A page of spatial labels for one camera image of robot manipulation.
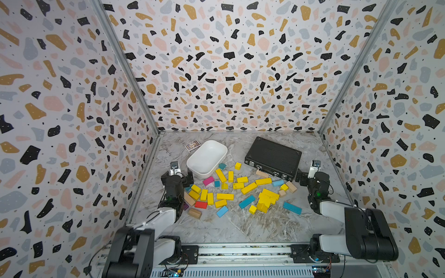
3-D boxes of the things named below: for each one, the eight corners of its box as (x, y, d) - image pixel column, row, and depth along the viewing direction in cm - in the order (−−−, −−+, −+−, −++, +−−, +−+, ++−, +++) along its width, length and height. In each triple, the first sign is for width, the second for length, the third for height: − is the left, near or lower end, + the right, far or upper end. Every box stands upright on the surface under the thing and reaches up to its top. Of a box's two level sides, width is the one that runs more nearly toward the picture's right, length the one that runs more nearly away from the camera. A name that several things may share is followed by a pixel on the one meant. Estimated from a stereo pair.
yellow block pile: (253, 207, 90) (254, 205, 88) (262, 189, 96) (262, 187, 95) (271, 216, 87) (272, 214, 85) (279, 197, 93) (280, 195, 92)
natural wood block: (187, 214, 87) (186, 213, 85) (191, 208, 89) (190, 206, 87) (199, 219, 85) (198, 218, 83) (202, 213, 87) (202, 211, 85)
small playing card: (189, 152, 113) (188, 149, 111) (185, 147, 115) (184, 145, 113) (200, 146, 116) (199, 143, 114) (196, 142, 119) (196, 139, 117)
